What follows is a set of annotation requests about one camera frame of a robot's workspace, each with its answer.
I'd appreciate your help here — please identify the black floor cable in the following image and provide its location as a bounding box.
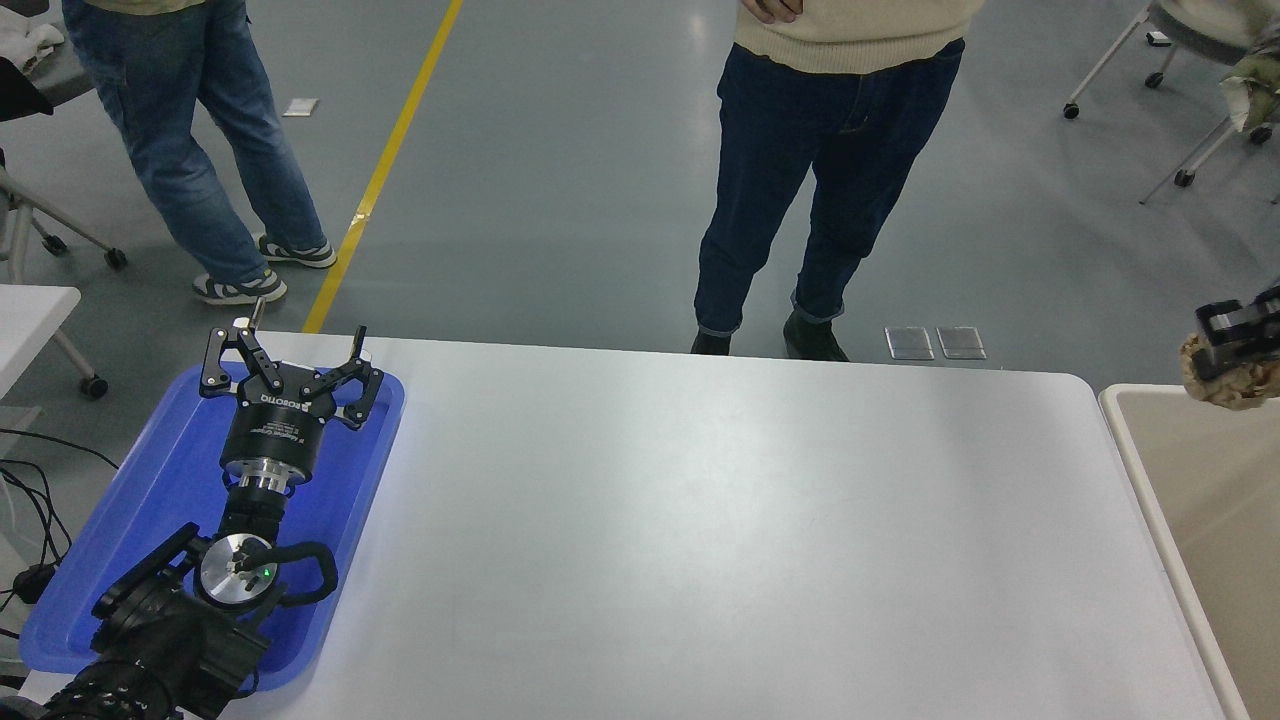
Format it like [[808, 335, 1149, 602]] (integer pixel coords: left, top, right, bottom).
[[0, 428, 121, 613]]

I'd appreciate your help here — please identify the small white wheeled table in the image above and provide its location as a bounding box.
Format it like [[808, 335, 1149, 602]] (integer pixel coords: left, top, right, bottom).
[[0, 285, 109, 401]]

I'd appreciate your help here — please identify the camouflage cloth bundle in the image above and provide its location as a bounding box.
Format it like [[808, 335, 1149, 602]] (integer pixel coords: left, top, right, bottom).
[[1220, 15, 1280, 133]]

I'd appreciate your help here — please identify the white cloth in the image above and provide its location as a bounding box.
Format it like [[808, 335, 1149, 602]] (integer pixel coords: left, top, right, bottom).
[[0, 18, 67, 73]]

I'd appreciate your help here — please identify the large pale bin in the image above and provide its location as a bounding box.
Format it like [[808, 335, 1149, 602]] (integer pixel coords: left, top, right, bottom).
[[1098, 384, 1280, 720]]

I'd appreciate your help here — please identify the person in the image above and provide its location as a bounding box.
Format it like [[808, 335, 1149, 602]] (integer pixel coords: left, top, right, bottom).
[[60, 0, 338, 306], [690, 0, 986, 363]]

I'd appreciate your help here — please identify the tan paper ball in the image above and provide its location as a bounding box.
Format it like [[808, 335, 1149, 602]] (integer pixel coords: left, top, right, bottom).
[[1180, 332, 1280, 412]]

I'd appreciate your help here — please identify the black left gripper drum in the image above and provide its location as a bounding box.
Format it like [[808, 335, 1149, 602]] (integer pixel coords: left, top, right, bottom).
[[219, 386, 339, 475]]

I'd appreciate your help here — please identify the white-legged wheeled chair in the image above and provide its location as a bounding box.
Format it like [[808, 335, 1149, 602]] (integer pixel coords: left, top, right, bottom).
[[1140, 100, 1280, 206]]

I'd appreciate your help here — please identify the grey office chair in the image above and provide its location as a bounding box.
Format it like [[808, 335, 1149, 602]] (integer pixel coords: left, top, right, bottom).
[[0, 40, 129, 286]]

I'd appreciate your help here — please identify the black power adapter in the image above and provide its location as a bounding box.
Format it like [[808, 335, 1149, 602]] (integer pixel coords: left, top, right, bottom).
[[12, 562, 59, 606]]

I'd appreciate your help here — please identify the grey wheeled chair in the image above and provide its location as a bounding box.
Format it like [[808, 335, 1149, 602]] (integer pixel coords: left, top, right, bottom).
[[1062, 0, 1280, 121]]

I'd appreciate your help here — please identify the blue plastic tray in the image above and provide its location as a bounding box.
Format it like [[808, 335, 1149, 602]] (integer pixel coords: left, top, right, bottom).
[[18, 362, 406, 693]]

